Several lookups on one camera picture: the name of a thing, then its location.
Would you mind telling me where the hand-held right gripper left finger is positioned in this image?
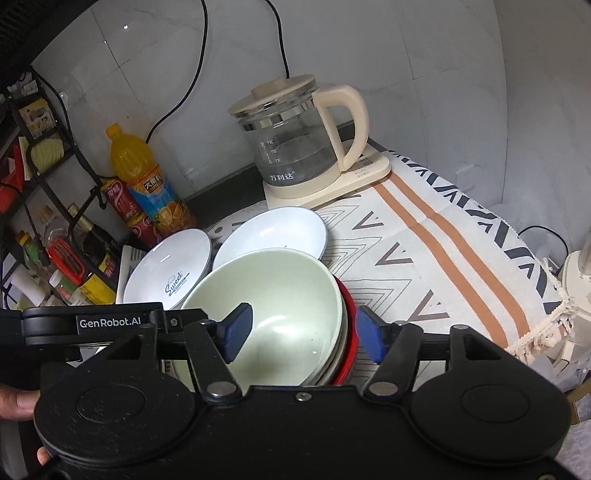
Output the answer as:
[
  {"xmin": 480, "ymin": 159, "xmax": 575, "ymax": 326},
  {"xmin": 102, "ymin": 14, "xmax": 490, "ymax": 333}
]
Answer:
[{"xmin": 107, "ymin": 302, "xmax": 254, "ymax": 401}]

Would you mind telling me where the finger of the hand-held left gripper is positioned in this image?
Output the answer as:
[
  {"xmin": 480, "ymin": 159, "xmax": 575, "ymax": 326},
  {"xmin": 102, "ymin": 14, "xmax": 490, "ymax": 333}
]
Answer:
[{"xmin": 164, "ymin": 308, "xmax": 218, "ymax": 331}]

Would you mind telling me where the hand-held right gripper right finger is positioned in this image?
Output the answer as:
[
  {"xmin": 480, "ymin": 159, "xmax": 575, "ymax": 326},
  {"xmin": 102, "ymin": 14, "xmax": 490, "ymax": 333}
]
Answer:
[{"xmin": 357, "ymin": 305, "xmax": 514, "ymax": 409}]

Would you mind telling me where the red bowl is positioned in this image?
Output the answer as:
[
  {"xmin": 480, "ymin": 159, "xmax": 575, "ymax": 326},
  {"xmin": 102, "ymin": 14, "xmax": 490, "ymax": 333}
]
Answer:
[{"xmin": 330, "ymin": 274, "xmax": 368, "ymax": 385}]

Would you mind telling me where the beige bowl with brown rim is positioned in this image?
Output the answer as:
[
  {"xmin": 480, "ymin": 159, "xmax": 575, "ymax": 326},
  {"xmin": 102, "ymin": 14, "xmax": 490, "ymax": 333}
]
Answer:
[{"xmin": 305, "ymin": 295, "xmax": 351, "ymax": 386}]

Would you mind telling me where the white plate with script print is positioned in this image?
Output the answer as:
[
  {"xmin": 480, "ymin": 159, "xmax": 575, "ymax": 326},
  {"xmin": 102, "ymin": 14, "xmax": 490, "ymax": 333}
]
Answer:
[{"xmin": 123, "ymin": 228, "xmax": 212, "ymax": 311}]

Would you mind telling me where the pale green bowl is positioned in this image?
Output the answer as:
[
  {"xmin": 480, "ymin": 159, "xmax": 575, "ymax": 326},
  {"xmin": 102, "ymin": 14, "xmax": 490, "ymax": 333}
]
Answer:
[{"xmin": 179, "ymin": 248, "xmax": 345, "ymax": 387}]

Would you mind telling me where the white bowl with blue rim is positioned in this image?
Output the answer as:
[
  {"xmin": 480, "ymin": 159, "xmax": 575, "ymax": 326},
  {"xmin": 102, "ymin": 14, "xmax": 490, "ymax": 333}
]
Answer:
[{"xmin": 212, "ymin": 207, "xmax": 329, "ymax": 272}]

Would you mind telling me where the person's left hand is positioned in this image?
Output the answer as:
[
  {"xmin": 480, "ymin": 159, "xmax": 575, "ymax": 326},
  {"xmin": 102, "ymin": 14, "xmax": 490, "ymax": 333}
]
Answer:
[{"xmin": 0, "ymin": 383, "xmax": 52, "ymax": 468}]

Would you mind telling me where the dark sauce bottle yellow label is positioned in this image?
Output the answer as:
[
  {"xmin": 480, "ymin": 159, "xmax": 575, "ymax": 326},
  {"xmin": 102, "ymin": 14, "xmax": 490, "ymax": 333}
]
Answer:
[{"xmin": 68, "ymin": 203, "xmax": 122, "ymax": 305}]

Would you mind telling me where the white plastic bottle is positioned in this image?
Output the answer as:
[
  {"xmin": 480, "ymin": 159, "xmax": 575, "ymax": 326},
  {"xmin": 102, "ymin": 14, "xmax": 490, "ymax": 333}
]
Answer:
[{"xmin": 8, "ymin": 267, "xmax": 49, "ymax": 303}]

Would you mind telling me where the jar with green label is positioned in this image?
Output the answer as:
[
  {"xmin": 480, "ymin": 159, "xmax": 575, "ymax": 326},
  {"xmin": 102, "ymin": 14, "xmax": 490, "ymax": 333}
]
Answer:
[{"xmin": 16, "ymin": 231, "xmax": 44, "ymax": 271}]

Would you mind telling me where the patterned white tablecloth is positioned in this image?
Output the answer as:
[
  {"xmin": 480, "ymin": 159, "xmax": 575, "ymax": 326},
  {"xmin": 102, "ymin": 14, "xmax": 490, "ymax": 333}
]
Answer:
[{"xmin": 115, "ymin": 148, "xmax": 570, "ymax": 386}]

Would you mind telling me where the orange juice bottle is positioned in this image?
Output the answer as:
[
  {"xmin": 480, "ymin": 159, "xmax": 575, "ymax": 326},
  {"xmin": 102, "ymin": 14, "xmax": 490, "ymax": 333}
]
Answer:
[{"xmin": 105, "ymin": 122, "xmax": 198, "ymax": 232}]

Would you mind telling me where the yellow scouring pad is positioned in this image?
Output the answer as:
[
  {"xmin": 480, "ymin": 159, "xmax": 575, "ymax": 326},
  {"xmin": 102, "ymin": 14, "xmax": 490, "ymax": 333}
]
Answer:
[{"xmin": 27, "ymin": 138, "xmax": 66, "ymax": 174}]

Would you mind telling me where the clear bottle with red handle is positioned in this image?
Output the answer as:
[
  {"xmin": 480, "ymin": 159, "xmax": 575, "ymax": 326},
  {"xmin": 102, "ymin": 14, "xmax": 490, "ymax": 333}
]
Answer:
[{"xmin": 44, "ymin": 217, "xmax": 88, "ymax": 289}]

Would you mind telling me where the black wire rack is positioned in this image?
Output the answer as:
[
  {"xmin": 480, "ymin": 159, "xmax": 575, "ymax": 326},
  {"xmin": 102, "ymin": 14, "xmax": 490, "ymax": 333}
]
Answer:
[{"xmin": 0, "ymin": 65, "xmax": 109, "ymax": 315}]

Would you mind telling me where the glass kettle with beige handle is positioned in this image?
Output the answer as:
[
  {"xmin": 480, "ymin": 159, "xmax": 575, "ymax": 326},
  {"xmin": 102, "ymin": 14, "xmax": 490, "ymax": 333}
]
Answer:
[{"xmin": 228, "ymin": 74, "xmax": 370, "ymax": 185}]

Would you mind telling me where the black power cable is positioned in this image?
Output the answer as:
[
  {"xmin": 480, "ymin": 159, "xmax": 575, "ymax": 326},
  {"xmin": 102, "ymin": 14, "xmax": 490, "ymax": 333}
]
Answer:
[
  {"xmin": 513, "ymin": 224, "xmax": 570, "ymax": 260},
  {"xmin": 269, "ymin": 0, "xmax": 293, "ymax": 80},
  {"xmin": 145, "ymin": 0, "xmax": 207, "ymax": 145}
]

